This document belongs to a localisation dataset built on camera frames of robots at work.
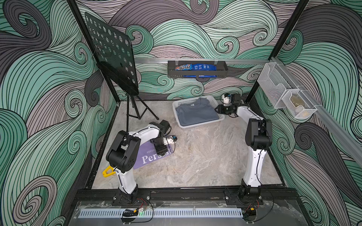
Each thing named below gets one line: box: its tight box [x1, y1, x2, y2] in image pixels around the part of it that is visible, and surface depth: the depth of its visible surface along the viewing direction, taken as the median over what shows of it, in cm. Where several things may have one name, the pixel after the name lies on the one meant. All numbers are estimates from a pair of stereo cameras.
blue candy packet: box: [175, 63, 217, 71], surface depth 94 cm
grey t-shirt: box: [175, 97, 220, 127], surface depth 103 cm
